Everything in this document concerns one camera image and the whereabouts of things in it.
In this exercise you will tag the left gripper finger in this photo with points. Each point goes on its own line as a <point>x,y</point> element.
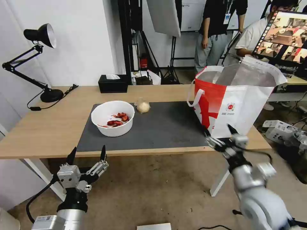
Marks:
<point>72,155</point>
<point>99,167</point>

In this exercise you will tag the red food scraps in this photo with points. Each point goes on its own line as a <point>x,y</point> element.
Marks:
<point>122,117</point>

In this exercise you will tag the white whiteboard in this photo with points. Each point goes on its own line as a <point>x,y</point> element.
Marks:
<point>192,14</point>

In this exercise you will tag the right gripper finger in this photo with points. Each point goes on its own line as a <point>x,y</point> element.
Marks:
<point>232,131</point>
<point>214,142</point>

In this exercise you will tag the black tissue box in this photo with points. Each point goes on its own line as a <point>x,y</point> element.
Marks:
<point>112,86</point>

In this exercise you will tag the white printed cardboard box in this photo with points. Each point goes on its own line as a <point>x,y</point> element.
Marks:
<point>278,131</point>

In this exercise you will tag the black desk lamp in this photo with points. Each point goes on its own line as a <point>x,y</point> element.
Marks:
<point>51,96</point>

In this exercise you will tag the red white takeout bag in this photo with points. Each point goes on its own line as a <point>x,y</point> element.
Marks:
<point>235,115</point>

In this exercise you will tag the flat white box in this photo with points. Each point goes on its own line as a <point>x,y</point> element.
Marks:
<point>154,226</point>

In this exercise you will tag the white photo softbox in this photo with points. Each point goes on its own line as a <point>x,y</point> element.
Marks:
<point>165,16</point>

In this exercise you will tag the standing person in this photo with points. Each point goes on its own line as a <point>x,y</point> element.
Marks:
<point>212,24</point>

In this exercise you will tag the computer monitor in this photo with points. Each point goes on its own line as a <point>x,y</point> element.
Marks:
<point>283,36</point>

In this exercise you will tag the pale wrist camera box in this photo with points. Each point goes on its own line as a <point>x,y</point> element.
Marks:
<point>69,176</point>
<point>239,141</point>

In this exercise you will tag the black metal rack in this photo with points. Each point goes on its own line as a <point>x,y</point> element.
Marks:
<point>127,36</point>

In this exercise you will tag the seated person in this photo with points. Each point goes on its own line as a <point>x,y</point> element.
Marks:
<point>249,36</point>

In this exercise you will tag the white table leg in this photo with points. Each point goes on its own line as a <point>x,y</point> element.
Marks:
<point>45,178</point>
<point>219,182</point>

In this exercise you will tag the red black device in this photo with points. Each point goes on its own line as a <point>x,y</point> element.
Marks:
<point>144,63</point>

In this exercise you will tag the white round bowl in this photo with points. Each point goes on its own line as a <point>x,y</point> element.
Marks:
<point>115,130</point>

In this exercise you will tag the black tripod stand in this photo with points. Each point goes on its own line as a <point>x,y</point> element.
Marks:
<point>170,69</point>

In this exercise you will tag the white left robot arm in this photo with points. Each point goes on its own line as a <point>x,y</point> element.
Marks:
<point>69,220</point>

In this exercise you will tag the white tissue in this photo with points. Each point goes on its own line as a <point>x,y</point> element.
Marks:
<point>112,76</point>

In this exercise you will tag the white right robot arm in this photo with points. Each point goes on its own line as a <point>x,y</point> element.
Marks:
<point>259,203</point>

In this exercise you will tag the crumpled beige plastic wrap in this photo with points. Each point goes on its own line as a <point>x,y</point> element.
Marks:
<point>143,106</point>

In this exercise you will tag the dark grey table mat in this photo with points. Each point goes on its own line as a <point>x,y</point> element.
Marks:
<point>163,127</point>

